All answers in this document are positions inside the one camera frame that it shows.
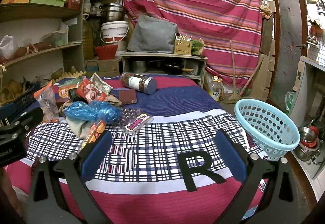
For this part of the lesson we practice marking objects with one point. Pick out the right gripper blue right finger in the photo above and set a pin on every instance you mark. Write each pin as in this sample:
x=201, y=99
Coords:
x=245, y=168

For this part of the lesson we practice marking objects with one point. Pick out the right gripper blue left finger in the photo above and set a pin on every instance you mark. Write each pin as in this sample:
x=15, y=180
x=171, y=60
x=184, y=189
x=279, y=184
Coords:
x=80, y=168

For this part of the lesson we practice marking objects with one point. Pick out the red snack wrapper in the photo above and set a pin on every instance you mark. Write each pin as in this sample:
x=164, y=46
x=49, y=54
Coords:
x=90, y=92

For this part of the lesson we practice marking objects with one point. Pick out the silver printed snack wrapper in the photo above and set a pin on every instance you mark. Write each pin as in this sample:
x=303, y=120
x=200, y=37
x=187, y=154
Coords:
x=100, y=84

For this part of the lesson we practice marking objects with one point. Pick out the grey kitchen counter cabinet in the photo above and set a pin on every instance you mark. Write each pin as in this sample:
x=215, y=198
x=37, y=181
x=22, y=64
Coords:
x=307, y=111

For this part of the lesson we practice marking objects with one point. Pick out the beige crumpled cloth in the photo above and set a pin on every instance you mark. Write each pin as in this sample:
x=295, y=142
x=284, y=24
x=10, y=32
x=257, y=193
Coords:
x=78, y=127

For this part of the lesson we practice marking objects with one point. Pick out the orange yellow snack wrapper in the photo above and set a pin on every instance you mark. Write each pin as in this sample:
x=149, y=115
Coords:
x=95, y=131

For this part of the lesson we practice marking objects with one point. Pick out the light blue plastic basket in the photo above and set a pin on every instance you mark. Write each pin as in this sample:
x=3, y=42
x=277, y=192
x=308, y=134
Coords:
x=270, y=129

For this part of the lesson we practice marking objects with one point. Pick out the dark blue plastic crate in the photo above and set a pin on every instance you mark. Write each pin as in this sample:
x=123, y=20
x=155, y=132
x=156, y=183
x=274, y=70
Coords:
x=14, y=109

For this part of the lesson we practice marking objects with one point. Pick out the black R letter sticker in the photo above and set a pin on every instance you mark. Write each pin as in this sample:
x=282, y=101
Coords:
x=201, y=169

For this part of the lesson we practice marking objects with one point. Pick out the blue plastic bag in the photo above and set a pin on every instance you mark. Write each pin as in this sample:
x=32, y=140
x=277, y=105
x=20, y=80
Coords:
x=93, y=111

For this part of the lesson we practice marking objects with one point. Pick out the clear orange-top plastic bag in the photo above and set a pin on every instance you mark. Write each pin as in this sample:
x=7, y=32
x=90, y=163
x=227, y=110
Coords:
x=47, y=101

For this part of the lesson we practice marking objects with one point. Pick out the steel bowls stack with red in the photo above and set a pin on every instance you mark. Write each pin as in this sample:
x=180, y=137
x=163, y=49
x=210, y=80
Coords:
x=309, y=145

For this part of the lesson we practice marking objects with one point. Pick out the clear bubble blister tray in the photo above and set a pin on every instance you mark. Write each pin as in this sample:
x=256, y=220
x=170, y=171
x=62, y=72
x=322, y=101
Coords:
x=128, y=115

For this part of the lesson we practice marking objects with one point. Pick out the striped checkered tablecloth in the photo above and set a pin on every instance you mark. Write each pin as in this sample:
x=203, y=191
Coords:
x=139, y=180

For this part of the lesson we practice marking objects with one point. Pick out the green orange snack packet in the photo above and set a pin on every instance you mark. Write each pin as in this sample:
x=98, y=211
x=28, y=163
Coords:
x=68, y=85

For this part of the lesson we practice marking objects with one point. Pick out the pink candy wrapper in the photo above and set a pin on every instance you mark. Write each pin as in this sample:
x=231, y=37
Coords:
x=139, y=121

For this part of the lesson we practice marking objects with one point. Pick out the yellow oil bottle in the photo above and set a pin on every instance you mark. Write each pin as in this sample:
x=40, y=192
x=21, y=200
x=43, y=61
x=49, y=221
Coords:
x=215, y=88

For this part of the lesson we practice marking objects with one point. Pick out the yellow egg carton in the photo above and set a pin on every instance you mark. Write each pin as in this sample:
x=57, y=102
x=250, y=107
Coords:
x=69, y=75

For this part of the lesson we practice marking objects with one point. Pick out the white plastic bag on shelf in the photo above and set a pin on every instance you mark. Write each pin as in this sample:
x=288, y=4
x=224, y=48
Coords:
x=8, y=46

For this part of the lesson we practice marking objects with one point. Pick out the glass jar with metal lid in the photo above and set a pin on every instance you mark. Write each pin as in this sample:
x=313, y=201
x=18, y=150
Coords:
x=138, y=82

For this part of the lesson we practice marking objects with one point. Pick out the red plastic basin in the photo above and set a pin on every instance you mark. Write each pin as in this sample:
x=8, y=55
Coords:
x=106, y=52

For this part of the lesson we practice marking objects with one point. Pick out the black frying pan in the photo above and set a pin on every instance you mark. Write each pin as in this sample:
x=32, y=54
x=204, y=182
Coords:
x=176, y=70

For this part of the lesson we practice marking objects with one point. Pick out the grey low shelf unit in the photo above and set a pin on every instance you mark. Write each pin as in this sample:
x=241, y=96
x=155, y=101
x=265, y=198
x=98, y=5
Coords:
x=154, y=63

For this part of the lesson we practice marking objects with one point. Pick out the green leafy vegetables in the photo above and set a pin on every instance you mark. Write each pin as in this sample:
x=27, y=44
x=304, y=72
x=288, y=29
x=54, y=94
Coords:
x=197, y=47

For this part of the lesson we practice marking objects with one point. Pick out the wooden utensil holder box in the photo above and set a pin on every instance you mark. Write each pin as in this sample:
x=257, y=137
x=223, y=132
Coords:
x=183, y=44

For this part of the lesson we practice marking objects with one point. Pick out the white plastic bucket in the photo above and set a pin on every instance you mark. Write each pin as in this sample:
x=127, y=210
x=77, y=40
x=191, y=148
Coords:
x=112, y=32

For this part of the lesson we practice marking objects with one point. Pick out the green plastic tray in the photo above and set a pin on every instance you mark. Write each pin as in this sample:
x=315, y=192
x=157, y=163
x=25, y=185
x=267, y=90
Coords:
x=58, y=3

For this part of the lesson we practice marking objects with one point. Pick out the grey cloth cover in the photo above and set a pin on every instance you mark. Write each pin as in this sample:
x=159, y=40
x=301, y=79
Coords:
x=153, y=35

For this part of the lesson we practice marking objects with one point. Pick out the stainless steel pots stack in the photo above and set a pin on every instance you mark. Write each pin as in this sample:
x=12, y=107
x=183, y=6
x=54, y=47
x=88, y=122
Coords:
x=111, y=12

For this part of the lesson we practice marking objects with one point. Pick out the brown framed door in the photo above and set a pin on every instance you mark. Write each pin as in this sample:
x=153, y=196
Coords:
x=290, y=32

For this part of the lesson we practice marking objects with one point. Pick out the red striped hanging curtain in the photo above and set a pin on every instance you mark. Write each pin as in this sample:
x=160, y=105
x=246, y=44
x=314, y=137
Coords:
x=216, y=22

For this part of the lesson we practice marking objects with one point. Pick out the broom with wooden handle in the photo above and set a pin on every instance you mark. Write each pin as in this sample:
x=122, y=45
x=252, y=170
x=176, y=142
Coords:
x=235, y=96

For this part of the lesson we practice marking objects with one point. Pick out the wooden wall shelf unit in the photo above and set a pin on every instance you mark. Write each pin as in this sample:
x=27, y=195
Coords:
x=49, y=39

